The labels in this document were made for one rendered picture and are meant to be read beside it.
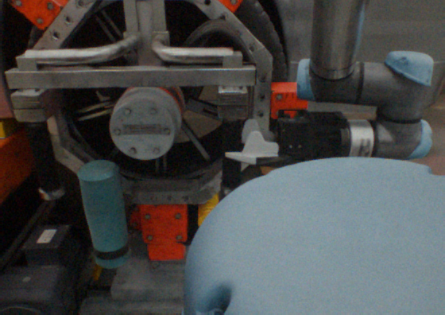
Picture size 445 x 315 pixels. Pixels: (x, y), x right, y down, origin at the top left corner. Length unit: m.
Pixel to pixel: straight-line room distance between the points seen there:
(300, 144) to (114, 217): 0.46
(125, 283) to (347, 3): 1.06
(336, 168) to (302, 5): 0.89
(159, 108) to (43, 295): 0.60
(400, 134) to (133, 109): 0.48
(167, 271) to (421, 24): 1.08
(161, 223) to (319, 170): 0.85
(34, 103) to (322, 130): 0.49
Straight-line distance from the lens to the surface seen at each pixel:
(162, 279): 1.26
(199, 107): 0.95
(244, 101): 0.60
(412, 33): 1.16
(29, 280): 1.12
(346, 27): 0.53
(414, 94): 0.66
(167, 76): 0.62
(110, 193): 0.83
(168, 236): 1.02
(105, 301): 1.35
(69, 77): 0.66
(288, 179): 0.15
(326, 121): 0.66
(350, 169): 0.16
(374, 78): 0.65
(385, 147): 0.68
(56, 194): 0.73
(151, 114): 0.70
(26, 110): 0.68
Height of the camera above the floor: 1.12
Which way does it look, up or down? 25 degrees down
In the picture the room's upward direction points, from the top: straight up
